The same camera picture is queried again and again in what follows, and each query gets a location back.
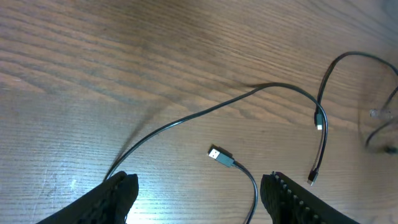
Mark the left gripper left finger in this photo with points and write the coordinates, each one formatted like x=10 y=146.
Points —
x=108 y=203

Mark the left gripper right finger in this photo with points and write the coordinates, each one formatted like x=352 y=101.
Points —
x=288 y=202

